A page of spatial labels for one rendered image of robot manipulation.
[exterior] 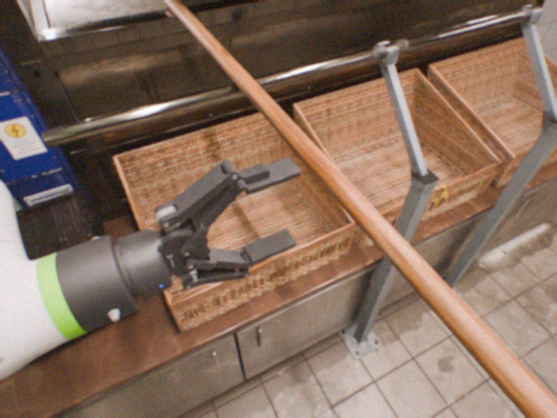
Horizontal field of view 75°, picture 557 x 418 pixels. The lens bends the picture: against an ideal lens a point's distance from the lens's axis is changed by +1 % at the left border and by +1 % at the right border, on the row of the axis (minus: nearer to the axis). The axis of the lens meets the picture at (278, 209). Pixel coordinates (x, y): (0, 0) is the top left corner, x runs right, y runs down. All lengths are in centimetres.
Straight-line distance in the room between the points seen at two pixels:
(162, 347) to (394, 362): 99
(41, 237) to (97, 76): 43
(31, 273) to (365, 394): 138
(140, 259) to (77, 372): 74
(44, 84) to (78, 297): 75
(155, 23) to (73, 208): 52
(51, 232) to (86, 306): 66
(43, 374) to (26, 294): 75
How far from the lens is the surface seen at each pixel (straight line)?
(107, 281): 41
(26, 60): 107
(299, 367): 162
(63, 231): 105
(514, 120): 198
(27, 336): 43
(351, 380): 163
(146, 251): 41
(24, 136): 112
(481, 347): 41
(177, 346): 106
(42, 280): 42
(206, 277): 49
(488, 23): 115
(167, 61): 112
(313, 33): 128
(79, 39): 105
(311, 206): 127
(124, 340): 111
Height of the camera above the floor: 154
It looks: 48 degrees down
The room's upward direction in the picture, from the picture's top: straight up
